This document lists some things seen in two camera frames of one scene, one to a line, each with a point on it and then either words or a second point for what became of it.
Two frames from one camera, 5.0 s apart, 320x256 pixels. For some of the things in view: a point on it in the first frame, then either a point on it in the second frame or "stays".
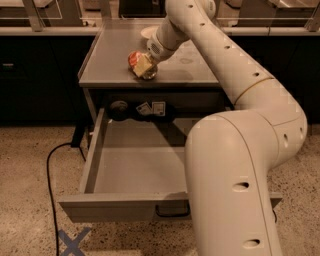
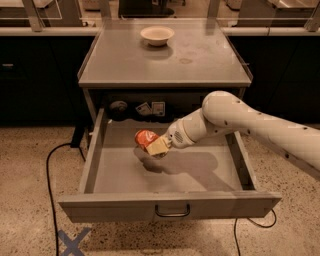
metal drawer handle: x=173 y=215 stays
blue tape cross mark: x=72 y=245 stays
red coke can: x=148 y=74 → x=143 y=137
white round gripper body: x=157 y=50 → x=176 y=134
